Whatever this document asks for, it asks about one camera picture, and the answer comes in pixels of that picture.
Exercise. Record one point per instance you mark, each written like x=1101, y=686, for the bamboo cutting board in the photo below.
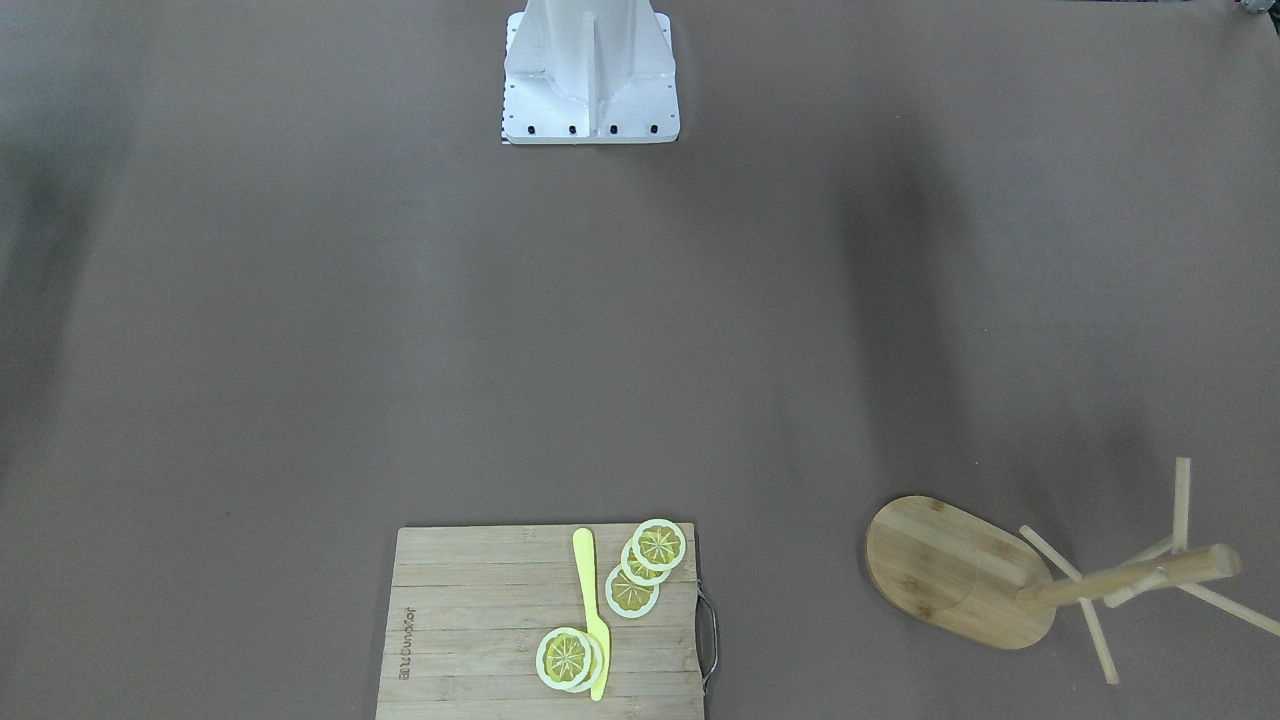
x=468, y=607

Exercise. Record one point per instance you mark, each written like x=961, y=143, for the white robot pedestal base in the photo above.
x=589, y=73

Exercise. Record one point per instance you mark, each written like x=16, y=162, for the lemon slice top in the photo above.
x=659, y=544

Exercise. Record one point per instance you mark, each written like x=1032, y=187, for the yellow plastic knife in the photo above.
x=584, y=553

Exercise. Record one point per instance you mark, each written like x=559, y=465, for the lemon slice middle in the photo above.
x=637, y=572

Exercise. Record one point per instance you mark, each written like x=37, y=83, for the wooden cup storage rack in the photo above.
x=948, y=568

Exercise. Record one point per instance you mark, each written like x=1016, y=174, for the lemon slice under front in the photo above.
x=596, y=657

